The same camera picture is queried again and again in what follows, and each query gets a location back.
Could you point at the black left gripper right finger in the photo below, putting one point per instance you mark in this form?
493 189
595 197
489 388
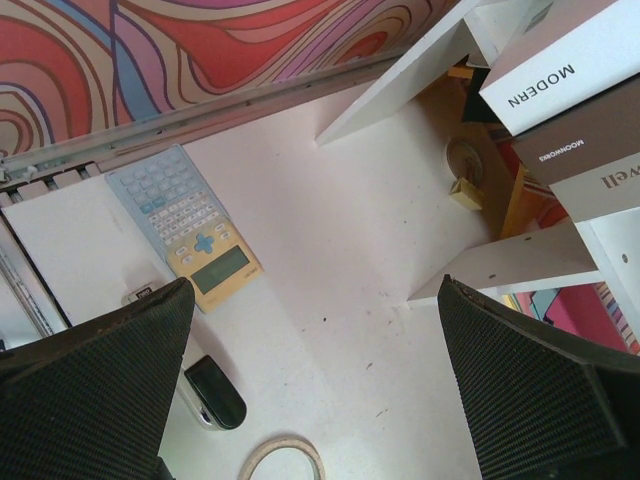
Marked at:
539 402

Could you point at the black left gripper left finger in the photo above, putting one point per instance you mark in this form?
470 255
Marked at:
92 402

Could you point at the white wooden bookshelf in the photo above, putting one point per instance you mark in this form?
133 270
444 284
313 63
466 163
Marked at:
600 250

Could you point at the stack of coloured paper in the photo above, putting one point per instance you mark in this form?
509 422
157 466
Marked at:
589 311

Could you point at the black stapler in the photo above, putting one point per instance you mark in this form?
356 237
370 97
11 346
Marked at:
221 402

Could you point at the masking tape roll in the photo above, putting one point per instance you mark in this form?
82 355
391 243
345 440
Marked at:
284 451

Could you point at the calculator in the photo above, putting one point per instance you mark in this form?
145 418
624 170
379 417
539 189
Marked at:
189 228

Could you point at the yellow sticky note pad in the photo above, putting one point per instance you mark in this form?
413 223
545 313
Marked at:
466 194

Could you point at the brown book Fredonia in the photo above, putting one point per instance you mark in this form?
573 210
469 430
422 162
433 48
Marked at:
596 132

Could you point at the white book Mademoiselle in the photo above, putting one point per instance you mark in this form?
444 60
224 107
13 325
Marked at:
564 53

